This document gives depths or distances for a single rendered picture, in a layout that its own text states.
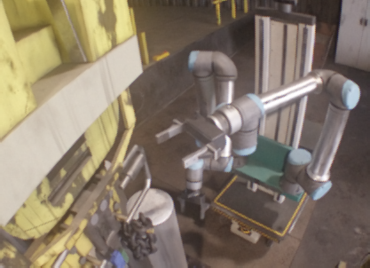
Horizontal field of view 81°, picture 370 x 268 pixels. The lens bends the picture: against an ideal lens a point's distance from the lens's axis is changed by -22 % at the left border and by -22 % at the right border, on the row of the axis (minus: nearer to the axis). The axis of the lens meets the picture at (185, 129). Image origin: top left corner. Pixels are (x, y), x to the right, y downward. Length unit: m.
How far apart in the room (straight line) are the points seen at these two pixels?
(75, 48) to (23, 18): 0.14
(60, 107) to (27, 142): 0.07
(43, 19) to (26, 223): 0.32
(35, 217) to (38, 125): 0.18
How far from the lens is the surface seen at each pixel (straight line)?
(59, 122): 0.35
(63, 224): 0.56
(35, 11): 0.45
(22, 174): 0.32
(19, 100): 0.31
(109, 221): 0.70
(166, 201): 0.92
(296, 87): 1.19
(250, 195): 2.24
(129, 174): 0.65
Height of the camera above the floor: 2.07
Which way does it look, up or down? 37 degrees down
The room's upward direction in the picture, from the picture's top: 7 degrees counter-clockwise
